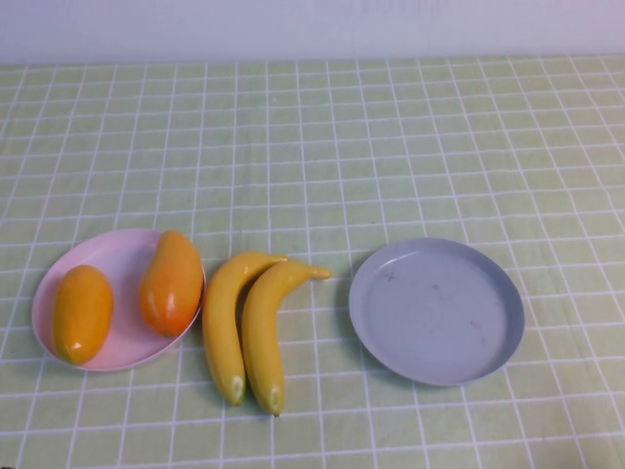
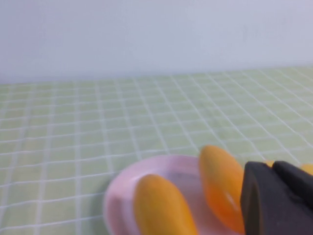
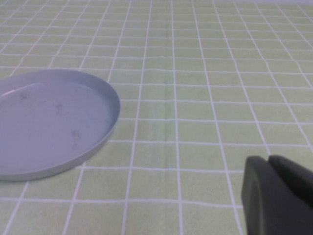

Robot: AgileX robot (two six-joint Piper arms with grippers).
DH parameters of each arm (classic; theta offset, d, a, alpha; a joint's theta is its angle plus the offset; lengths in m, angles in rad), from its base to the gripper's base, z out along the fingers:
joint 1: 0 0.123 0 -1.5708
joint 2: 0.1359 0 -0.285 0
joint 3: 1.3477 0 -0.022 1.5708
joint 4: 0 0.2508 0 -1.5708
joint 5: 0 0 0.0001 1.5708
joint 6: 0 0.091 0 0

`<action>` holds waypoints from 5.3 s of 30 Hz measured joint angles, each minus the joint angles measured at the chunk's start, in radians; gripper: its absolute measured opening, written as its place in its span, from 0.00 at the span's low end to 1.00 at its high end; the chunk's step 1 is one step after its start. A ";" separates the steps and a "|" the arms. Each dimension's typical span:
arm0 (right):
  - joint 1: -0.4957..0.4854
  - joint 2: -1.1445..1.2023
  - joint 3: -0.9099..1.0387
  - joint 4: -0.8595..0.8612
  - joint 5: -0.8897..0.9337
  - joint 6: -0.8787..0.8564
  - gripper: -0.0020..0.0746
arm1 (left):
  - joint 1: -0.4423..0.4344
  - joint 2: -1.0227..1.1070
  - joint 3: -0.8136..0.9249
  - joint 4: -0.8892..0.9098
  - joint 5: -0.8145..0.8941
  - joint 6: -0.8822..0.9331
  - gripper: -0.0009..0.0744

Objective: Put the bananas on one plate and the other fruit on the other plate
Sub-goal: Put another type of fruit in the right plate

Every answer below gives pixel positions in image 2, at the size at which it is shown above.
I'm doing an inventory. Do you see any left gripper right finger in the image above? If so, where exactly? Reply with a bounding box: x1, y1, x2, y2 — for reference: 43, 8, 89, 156
272, 160, 313, 209

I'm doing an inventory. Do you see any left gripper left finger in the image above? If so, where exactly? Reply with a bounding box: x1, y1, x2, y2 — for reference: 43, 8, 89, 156
239, 161, 313, 235

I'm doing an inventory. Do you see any orange mango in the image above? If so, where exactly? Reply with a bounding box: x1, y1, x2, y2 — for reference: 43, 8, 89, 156
199, 144, 246, 234

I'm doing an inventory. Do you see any yellow mango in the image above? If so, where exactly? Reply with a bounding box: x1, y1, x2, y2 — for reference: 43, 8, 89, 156
134, 174, 199, 235

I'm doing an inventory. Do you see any pink round plate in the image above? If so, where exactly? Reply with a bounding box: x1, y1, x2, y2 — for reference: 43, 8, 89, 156
104, 154, 245, 235

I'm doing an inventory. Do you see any green checked tablecloth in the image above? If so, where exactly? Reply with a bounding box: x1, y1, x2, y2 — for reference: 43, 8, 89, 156
0, 66, 313, 235

